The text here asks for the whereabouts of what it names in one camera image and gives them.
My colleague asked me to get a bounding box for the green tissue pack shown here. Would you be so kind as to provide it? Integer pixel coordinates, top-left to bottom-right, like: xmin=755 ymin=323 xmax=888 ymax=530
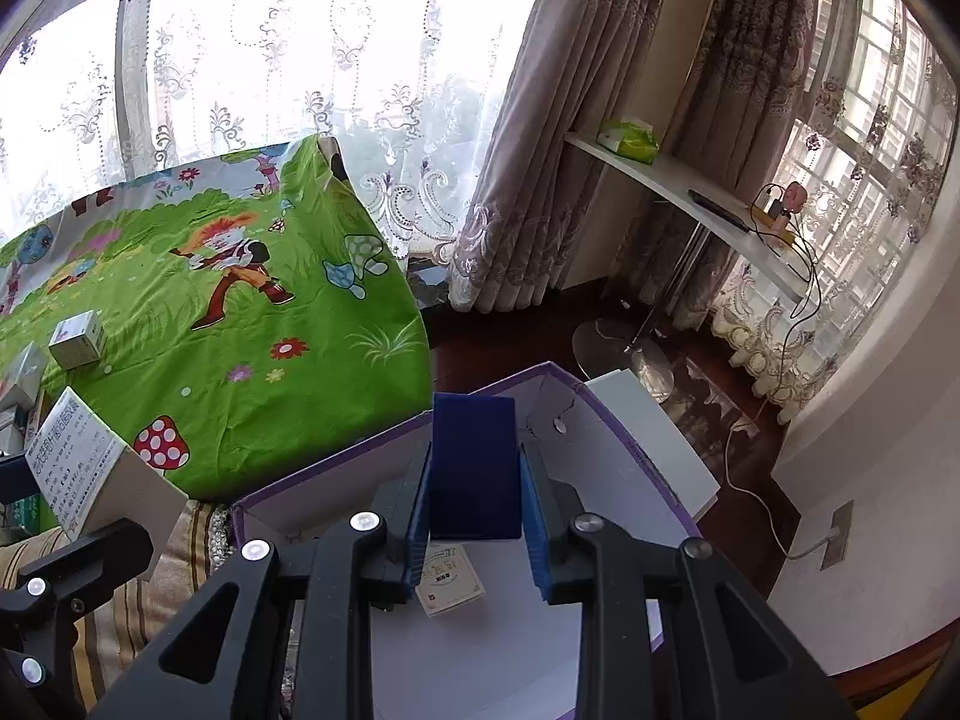
xmin=596 ymin=118 xmax=661 ymax=164

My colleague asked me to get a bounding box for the black remote control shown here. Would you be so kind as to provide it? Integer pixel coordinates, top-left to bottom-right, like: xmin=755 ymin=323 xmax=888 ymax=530
xmin=688 ymin=190 xmax=751 ymax=233

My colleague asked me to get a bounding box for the thick patterned mauve curtain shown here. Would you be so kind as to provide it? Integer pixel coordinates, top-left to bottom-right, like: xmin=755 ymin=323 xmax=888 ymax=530
xmin=446 ymin=0 xmax=680 ymax=316
xmin=660 ymin=0 xmax=818 ymax=331

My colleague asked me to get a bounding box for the dark blue box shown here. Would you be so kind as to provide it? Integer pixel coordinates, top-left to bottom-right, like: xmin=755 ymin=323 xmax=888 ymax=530
xmin=433 ymin=392 xmax=522 ymax=541

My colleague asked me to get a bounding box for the white box lid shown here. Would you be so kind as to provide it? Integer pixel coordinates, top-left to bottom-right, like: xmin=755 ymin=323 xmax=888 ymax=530
xmin=585 ymin=371 xmax=721 ymax=522

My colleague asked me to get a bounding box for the black cable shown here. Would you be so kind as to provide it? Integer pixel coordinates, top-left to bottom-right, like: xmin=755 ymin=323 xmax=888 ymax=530
xmin=756 ymin=181 xmax=827 ymax=365

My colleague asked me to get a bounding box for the white box with printed text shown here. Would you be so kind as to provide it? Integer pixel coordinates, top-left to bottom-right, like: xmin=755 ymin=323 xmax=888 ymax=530
xmin=25 ymin=387 xmax=188 ymax=582

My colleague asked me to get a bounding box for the yellow power strip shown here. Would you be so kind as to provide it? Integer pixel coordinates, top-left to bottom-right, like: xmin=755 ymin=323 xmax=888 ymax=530
xmin=754 ymin=195 xmax=800 ymax=245

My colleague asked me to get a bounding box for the lace curtain with floral hem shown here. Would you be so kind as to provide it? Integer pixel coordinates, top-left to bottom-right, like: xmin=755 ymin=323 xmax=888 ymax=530
xmin=712 ymin=52 xmax=960 ymax=425

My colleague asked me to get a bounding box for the striped beige sofa cover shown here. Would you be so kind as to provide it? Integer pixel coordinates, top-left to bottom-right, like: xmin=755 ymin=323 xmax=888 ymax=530
xmin=0 ymin=499 xmax=301 ymax=720

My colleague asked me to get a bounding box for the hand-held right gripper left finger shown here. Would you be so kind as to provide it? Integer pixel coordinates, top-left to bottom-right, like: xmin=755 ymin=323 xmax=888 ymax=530
xmin=90 ymin=439 xmax=434 ymax=720

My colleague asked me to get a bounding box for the white cable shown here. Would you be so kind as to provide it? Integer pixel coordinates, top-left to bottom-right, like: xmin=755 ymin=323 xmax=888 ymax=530
xmin=724 ymin=420 xmax=841 ymax=560

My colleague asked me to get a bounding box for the white lace sheer curtain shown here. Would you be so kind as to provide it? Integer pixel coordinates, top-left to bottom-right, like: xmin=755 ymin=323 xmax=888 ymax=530
xmin=0 ymin=0 xmax=541 ymax=271

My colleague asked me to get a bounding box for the small white card box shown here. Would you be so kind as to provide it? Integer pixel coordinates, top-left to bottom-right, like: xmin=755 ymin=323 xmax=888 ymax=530
xmin=416 ymin=544 xmax=485 ymax=620

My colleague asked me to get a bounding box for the purple cardboard box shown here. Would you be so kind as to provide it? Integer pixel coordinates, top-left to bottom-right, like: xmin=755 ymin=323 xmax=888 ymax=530
xmin=229 ymin=361 xmax=702 ymax=720

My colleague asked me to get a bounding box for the green cartoon printed cloth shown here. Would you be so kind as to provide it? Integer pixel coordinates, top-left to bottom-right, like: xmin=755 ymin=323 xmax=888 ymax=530
xmin=0 ymin=133 xmax=432 ymax=500

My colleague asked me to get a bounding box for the wall socket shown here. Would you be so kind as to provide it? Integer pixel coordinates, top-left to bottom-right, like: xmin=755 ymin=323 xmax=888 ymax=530
xmin=820 ymin=501 xmax=856 ymax=569

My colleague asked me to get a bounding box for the window grille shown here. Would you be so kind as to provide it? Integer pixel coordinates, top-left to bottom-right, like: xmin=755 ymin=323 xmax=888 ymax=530
xmin=814 ymin=0 xmax=960 ymax=256

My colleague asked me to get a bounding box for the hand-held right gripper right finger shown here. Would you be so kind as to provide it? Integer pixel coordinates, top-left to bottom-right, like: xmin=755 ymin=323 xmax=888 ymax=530
xmin=520 ymin=441 xmax=856 ymax=720

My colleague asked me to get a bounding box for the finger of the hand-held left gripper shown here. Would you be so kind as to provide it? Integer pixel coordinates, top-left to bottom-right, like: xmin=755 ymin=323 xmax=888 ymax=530
xmin=0 ymin=521 xmax=156 ymax=720
xmin=0 ymin=456 xmax=37 ymax=502

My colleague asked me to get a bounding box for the chrome shelf leg round base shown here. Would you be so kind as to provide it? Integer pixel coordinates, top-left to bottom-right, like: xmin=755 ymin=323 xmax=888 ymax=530
xmin=571 ymin=225 xmax=710 ymax=402

